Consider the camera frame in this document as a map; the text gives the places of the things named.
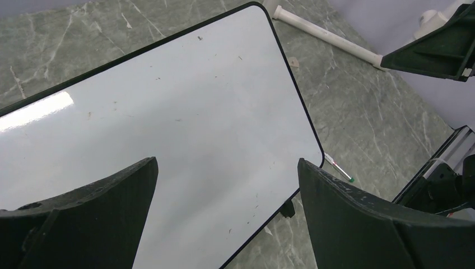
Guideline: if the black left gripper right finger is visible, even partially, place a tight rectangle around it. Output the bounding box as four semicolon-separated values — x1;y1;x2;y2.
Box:
297;159;474;268

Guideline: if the white marker pen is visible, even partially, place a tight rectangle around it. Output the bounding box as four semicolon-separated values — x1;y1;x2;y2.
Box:
324;152;355;183

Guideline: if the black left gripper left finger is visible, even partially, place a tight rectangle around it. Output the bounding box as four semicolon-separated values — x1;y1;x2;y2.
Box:
1;157;159;268

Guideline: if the white PVC pipe frame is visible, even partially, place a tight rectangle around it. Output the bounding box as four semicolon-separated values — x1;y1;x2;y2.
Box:
264;1;474;71

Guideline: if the white whiteboard black frame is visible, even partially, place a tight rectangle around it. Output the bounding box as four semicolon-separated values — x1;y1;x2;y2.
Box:
1;2;323;268

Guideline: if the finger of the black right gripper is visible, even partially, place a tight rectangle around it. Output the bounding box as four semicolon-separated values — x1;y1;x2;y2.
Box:
380;3;474;82

